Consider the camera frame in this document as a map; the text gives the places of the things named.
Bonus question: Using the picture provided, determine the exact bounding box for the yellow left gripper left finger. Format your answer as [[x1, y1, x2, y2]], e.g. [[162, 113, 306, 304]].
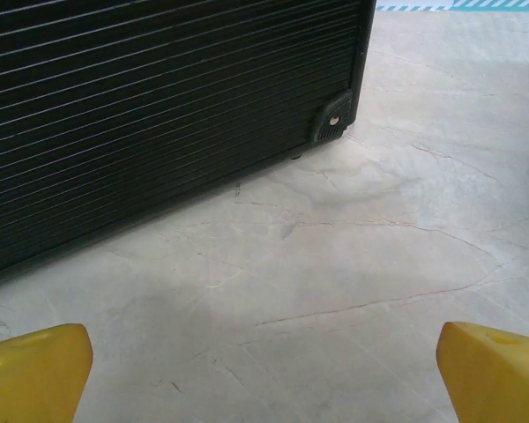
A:
[[0, 323, 93, 423]]

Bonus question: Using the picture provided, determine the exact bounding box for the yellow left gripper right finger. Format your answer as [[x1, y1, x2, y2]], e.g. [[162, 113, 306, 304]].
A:
[[436, 321, 529, 423]]

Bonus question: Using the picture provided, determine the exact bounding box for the black ribbed carrying case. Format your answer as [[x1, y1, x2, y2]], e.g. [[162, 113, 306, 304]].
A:
[[0, 0, 378, 279]]

